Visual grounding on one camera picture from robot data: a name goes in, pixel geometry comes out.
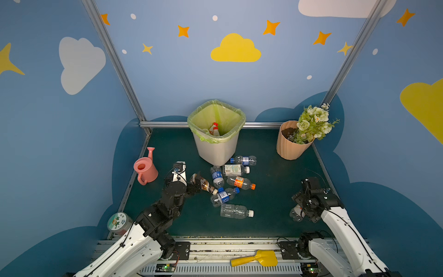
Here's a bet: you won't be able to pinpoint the brown coffee bottle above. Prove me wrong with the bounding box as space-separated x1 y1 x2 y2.
194 173 218 195

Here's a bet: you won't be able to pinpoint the clear bottle orange label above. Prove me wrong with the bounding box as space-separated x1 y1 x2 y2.
290 204 305 222
227 176 256 190

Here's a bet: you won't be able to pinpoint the white bottle red label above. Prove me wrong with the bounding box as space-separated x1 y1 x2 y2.
209 122 220 136

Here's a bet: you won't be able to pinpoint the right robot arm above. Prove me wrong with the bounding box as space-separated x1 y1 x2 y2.
291 177 401 277

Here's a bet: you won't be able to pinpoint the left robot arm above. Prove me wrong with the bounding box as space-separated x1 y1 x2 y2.
65 173 201 277

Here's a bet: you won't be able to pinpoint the white waste bin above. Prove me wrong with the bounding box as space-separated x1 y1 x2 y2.
193 133 239 166

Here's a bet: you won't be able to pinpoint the clear bottle blue label upright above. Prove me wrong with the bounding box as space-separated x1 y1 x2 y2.
210 166 225 189

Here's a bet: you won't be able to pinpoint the clear bottle blue label centre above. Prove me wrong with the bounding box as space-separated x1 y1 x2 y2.
211 188 240 207

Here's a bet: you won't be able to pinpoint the clear bottle green white label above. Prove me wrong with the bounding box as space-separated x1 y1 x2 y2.
222 165 250 176

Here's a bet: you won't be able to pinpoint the pink watering can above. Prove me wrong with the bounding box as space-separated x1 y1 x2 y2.
133 147 159 185

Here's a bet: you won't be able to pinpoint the clear empty bottle white cap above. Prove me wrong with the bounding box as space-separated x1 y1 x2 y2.
220 204 254 219

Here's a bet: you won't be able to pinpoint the beige ribbed flower pot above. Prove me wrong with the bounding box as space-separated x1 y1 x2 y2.
276 121 313 160

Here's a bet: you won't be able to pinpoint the small bottle blue label back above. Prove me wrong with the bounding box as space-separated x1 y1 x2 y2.
230 155 257 166

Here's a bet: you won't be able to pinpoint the yellow plastic shovel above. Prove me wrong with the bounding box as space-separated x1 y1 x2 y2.
230 250 278 267

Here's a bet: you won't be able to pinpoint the white artificial flowers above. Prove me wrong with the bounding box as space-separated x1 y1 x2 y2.
288 103 340 144

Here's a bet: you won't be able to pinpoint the green white tape roll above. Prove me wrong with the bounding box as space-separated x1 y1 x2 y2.
107 212 133 235

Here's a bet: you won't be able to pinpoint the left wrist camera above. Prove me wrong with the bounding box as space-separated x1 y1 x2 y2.
172 161 188 186

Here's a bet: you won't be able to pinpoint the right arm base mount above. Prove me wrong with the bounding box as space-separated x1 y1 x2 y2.
277 241 317 260

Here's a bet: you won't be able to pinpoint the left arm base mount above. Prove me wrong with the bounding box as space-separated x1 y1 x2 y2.
162 241 190 261

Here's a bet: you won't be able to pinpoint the aluminium frame back rail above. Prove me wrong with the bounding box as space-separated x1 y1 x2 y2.
139 121 283 129

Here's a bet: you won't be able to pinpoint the white cable duct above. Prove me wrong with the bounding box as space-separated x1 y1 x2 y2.
138 261 302 277

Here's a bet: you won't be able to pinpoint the aluminium frame right post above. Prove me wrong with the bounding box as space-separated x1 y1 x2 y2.
321 0 388 105

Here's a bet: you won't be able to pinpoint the aluminium frame post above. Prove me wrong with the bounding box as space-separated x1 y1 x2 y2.
82 0 147 123
321 0 388 105

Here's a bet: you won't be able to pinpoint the aluminium frame left post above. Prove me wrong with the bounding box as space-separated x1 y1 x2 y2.
82 0 147 123

